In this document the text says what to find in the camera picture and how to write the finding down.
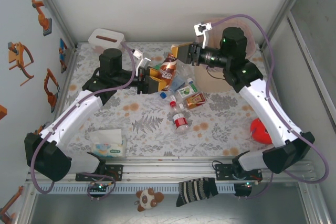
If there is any aluminium rail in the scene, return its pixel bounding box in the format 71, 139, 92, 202
25, 157, 315, 184

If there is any crushed clear bottle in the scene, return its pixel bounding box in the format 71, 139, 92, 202
177, 62, 196, 84

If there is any pale blue square bottle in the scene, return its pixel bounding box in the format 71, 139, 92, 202
160, 76, 186, 99

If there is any clear bottle red label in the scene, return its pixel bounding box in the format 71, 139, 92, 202
169, 101, 190, 135

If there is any white pink tissue box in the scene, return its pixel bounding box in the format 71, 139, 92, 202
88, 28, 126, 53

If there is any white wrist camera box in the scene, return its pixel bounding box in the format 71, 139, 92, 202
132, 48, 152, 69
193, 21, 213, 48

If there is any red plush fish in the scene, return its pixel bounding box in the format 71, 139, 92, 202
249, 118, 274, 145

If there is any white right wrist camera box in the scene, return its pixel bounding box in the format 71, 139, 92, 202
193, 21, 213, 48

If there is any small circuit board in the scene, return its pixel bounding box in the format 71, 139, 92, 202
88, 181, 112, 193
240, 181, 260, 189

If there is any orange claw wall sticker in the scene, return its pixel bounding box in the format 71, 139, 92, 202
7, 41, 35, 87

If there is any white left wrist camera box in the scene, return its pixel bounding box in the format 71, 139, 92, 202
132, 48, 152, 69

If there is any black white striped sock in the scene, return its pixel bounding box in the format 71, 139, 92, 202
175, 177, 219, 207

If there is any soft tissue pack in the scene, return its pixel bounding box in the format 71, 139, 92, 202
85, 129, 129, 158

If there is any blue orange wall sticker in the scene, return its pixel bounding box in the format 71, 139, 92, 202
58, 37, 74, 74

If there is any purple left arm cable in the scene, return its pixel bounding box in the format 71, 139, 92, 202
30, 40, 140, 201

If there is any bottle with lime label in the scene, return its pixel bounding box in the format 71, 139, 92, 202
170, 82, 202, 102

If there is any brown white plush toy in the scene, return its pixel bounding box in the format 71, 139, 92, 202
135, 187, 165, 212

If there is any red yellow tea bottle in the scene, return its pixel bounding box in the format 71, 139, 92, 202
178, 92, 206, 110

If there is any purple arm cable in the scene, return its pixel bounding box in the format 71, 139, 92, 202
30, 40, 140, 201
211, 14, 330, 200

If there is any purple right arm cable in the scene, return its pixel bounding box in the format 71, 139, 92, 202
211, 14, 330, 200

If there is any brown coffee bottle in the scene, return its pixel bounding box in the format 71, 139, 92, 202
159, 52, 179, 91

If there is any white perforated cable tray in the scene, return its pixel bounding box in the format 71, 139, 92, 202
35, 184, 236, 195

